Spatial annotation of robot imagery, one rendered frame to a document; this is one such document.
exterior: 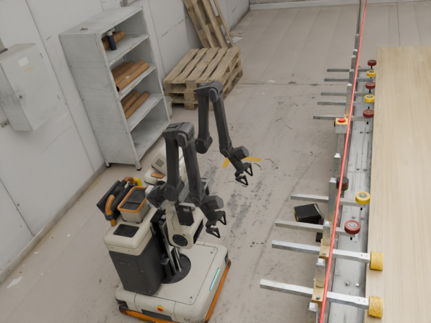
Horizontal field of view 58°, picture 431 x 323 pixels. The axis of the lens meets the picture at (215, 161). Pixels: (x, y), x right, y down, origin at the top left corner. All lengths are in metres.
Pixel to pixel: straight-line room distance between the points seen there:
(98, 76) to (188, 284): 2.23
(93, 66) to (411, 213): 3.02
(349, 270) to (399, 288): 0.46
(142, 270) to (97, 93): 2.14
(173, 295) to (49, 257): 1.47
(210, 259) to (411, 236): 1.38
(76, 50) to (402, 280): 3.32
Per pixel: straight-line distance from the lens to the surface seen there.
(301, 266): 3.20
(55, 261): 3.81
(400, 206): 2.39
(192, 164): 1.83
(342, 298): 1.85
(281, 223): 2.29
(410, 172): 2.65
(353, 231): 2.20
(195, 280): 2.83
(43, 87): 3.62
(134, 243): 2.44
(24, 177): 3.84
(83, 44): 4.00
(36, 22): 3.97
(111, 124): 4.28
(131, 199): 2.59
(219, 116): 2.16
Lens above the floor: 2.46
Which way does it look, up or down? 35 degrees down
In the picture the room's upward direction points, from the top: 10 degrees counter-clockwise
